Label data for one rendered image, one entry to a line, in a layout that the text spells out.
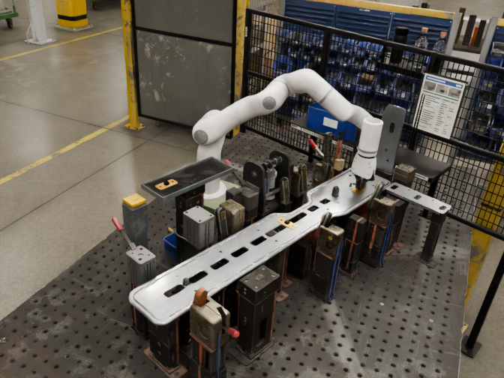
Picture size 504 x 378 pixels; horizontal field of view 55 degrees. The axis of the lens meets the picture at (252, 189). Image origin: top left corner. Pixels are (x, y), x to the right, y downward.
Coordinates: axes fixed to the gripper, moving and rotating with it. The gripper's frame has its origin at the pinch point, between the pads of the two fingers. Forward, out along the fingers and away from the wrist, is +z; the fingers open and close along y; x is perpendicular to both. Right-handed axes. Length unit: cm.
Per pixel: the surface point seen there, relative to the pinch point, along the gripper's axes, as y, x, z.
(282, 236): -1, -55, 3
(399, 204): 17.5, 6.4, 5.3
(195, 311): 11, -109, -2
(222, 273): -1, -87, 3
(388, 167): -0.3, 26.7, 0.5
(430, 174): 17.2, 35.6, 0.2
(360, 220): 13.4, -20.3, 4.3
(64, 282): -66, -115, 33
